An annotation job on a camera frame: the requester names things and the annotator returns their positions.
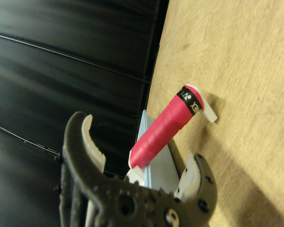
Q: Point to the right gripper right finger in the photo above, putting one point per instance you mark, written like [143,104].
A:
[207,189]

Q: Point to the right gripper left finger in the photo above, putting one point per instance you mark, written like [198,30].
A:
[73,146]

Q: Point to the blue litter tray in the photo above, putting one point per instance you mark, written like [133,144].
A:
[163,170]

